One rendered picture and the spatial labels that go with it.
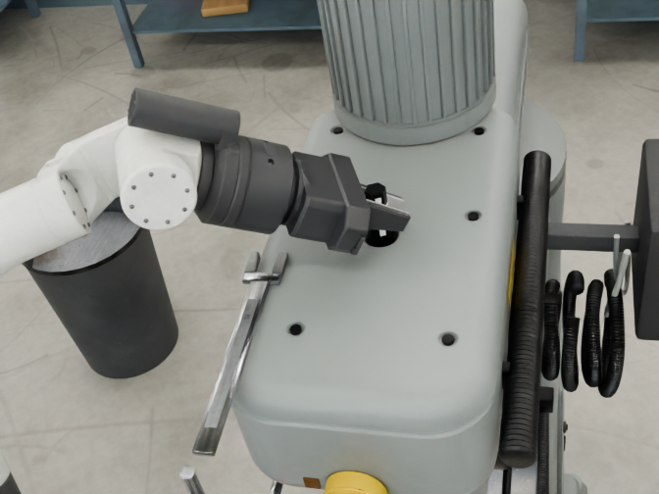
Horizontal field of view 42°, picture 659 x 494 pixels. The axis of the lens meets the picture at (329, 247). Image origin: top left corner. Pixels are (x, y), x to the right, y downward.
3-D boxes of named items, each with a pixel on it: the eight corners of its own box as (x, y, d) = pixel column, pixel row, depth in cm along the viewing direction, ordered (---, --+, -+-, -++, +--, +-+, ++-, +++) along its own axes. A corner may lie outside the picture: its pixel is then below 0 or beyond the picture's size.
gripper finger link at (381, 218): (399, 231, 89) (344, 222, 87) (412, 208, 88) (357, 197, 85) (403, 241, 88) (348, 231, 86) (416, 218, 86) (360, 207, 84)
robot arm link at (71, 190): (204, 196, 78) (68, 256, 78) (192, 153, 86) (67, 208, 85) (175, 137, 75) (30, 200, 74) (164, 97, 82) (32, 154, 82)
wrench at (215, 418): (226, 459, 73) (224, 453, 72) (181, 455, 74) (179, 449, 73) (288, 257, 90) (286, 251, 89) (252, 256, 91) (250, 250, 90)
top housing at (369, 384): (494, 518, 82) (491, 419, 72) (236, 489, 89) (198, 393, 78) (521, 199, 115) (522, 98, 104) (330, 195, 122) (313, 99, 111)
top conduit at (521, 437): (536, 471, 81) (536, 450, 78) (490, 467, 82) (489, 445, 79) (550, 171, 112) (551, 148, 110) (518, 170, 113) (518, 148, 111)
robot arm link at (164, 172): (234, 255, 79) (110, 235, 75) (218, 199, 88) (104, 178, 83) (272, 145, 74) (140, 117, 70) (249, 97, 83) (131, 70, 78)
